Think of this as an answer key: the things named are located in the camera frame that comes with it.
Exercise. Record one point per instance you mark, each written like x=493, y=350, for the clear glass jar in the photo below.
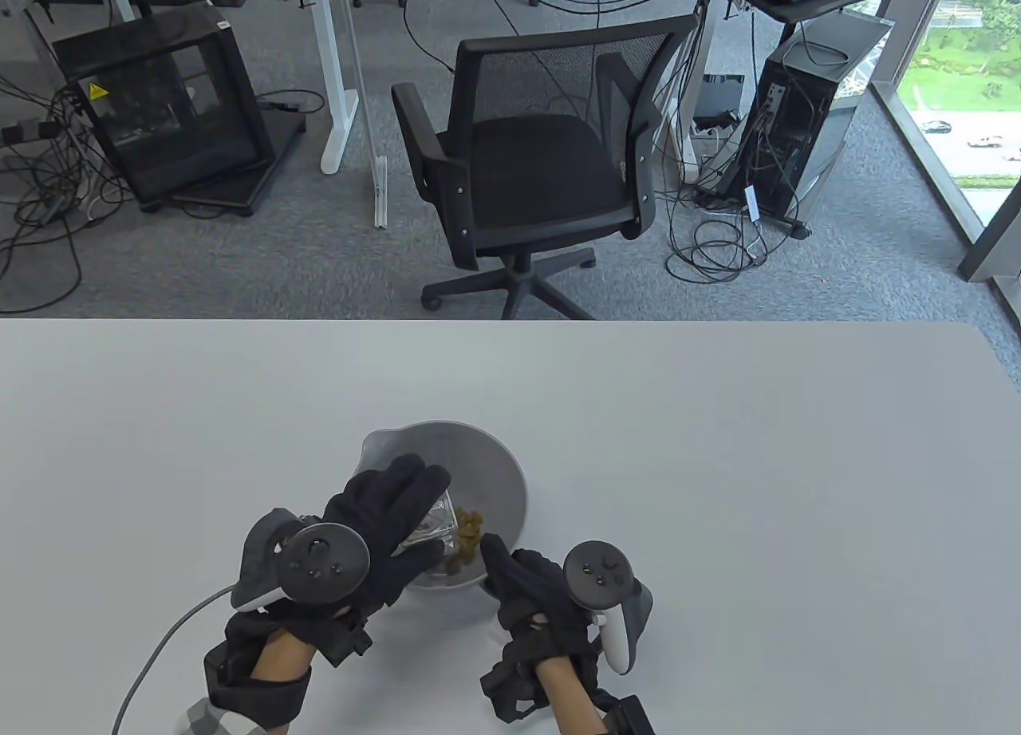
x=435, y=523

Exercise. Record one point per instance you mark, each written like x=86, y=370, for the grey salad bowl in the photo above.
x=486, y=472

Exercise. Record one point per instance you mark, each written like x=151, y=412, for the black computer tower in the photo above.
x=798, y=128

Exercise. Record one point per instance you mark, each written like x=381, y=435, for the black mesh office chair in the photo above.
x=542, y=168

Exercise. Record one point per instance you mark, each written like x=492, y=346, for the dark grey controller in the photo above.
x=323, y=563
x=598, y=575

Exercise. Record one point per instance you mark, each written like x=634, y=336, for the thin white desk rail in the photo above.
x=380, y=192

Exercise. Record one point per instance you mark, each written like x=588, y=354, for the white adapter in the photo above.
x=754, y=200

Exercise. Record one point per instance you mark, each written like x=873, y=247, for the person's left forearm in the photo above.
x=279, y=659

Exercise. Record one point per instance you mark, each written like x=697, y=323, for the person's right forearm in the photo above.
x=570, y=703

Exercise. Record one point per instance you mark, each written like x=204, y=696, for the person's right hand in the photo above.
x=534, y=591

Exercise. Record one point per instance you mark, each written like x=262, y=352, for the grey window frame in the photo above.
x=989, y=240

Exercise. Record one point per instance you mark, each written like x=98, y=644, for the grey power strip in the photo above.
x=28, y=132

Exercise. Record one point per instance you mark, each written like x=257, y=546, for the black glass enclosure cabinet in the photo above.
x=159, y=112

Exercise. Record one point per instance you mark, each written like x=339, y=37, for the person's left hand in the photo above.
x=383, y=503

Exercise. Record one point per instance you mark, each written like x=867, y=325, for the white desk leg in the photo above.
x=690, y=144
x=339, y=112

